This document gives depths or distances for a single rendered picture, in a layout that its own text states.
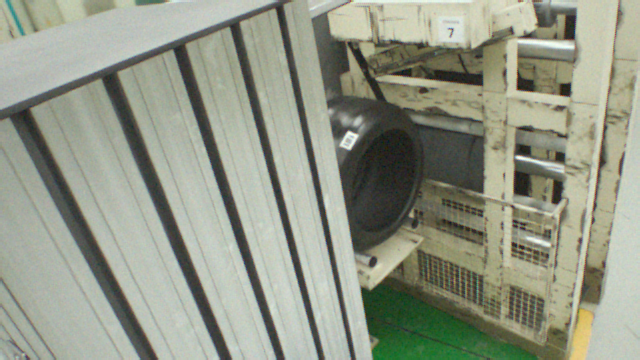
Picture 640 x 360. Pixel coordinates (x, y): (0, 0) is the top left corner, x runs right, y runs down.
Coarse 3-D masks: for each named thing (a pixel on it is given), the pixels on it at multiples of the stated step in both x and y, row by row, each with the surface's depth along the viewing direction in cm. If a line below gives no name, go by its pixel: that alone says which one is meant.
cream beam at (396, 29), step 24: (360, 0) 168; (384, 0) 161; (408, 0) 154; (432, 0) 147; (456, 0) 141; (480, 0) 140; (504, 0) 151; (336, 24) 177; (360, 24) 169; (384, 24) 161; (408, 24) 155; (432, 24) 149; (480, 24) 144
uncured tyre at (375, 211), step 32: (352, 96) 180; (352, 128) 156; (384, 128) 163; (416, 128) 179; (352, 160) 155; (384, 160) 206; (416, 160) 185; (352, 192) 158; (384, 192) 204; (416, 192) 189; (352, 224) 163; (384, 224) 194
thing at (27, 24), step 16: (16, 0) 137; (32, 0) 140; (48, 0) 143; (64, 0) 146; (80, 0) 150; (96, 0) 153; (112, 0) 157; (128, 0) 160; (144, 0) 164; (160, 0) 169; (16, 16) 138; (32, 16) 141; (48, 16) 144; (64, 16) 147; (80, 16) 151; (32, 32) 142
